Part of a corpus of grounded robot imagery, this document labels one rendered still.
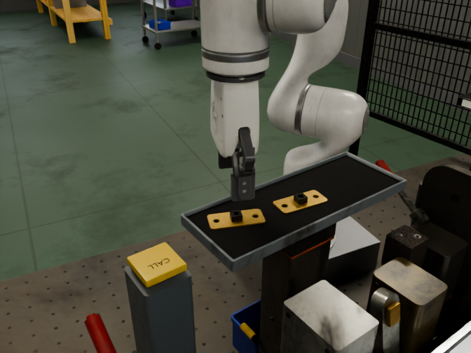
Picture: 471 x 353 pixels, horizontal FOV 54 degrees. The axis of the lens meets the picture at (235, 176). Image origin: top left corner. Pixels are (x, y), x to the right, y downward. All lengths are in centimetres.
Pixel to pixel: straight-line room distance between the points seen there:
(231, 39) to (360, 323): 38
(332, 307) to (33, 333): 80
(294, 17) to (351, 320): 38
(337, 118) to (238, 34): 54
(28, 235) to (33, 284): 148
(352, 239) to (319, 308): 68
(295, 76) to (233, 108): 48
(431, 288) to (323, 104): 48
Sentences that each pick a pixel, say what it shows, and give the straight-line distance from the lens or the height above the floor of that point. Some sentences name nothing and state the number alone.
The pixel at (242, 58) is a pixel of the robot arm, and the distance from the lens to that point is 55.
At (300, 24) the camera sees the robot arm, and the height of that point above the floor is 146.
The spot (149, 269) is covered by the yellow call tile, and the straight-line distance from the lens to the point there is 62.
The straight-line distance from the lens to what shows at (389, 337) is 72.
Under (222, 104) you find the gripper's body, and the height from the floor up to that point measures 136.
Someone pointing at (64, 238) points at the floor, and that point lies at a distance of 276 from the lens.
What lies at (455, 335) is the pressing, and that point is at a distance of 82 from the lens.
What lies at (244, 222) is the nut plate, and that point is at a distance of 69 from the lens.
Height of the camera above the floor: 156
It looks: 29 degrees down
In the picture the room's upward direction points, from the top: straight up
